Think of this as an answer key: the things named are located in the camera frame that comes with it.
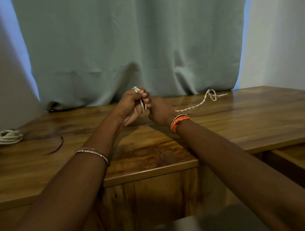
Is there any person's left hand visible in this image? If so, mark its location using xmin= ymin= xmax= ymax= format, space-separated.
xmin=113 ymin=87 xmax=151 ymax=128

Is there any twisted white cable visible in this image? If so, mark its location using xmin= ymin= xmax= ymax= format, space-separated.
xmin=131 ymin=86 xmax=228 ymax=113

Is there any teal fabric curtain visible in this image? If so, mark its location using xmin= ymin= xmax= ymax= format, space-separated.
xmin=12 ymin=0 xmax=246 ymax=112

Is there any plain white cable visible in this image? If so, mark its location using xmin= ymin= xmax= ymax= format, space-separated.
xmin=0 ymin=129 xmax=24 ymax=145

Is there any person's right forearm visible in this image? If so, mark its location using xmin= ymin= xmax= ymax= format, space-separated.
xmin=176 ymin=119 xmax=305 ymax=231

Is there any person's left forearm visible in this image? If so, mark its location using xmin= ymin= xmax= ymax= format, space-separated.
xmin=14 ymin=116 xmax=123 ymax=231

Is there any short black twist tie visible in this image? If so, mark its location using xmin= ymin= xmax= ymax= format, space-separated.
xmin=44 ymin=136 xmax=64 ymax=156

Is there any wooden desk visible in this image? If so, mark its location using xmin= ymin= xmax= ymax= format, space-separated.
xmin=0 ymin=86 xmax=305 ymax=231

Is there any wooden drawer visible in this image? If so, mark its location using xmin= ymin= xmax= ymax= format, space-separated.
xmin=262 ymin=144 xmax=305 ymax=188

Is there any orange braided bracelet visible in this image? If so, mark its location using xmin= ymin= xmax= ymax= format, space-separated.
xmin=171 ymin=116 xmax=191 ymax=134
xmin=169 ymin=113 xmax=189 ymax=133

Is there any person's right hand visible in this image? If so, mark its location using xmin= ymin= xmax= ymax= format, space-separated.
xmin=145 ymin=96 xmax=178 ymax=127

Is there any silver beaded bangle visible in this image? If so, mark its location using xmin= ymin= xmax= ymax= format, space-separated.
xmin=74 ymin=147 xmax=109 ymax=165

